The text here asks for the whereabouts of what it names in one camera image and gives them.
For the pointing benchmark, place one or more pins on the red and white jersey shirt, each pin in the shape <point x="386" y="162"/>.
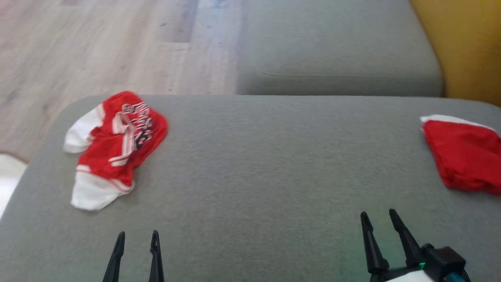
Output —
<point x="113" y="152"/>

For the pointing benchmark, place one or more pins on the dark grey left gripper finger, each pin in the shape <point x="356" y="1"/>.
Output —
<point x="115" y="260"/>
<point x="156" y="260"/>

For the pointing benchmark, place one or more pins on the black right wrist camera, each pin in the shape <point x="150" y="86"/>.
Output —
<point x="446" y="256"/>

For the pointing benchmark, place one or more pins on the large grey sofa seat cushion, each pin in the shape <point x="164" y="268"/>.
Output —
<point x="266" y="168"/>

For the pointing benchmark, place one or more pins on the yellow sofa back cushion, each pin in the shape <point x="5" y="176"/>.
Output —
<point x="465" y="47"/>

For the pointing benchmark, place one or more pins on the red shorts with white stripe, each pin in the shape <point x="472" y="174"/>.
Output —
<point x="465" y="156"/>

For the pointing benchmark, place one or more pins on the white floor mat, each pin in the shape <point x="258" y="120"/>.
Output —
<point x="8" y="180"/>

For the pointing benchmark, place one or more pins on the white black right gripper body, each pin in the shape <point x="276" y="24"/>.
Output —
<point x="403" y="276"/>

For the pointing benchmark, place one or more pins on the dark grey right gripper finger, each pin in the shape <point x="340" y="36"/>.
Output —
<point x="373" y="250"/>
<point x="409" y="243"/>

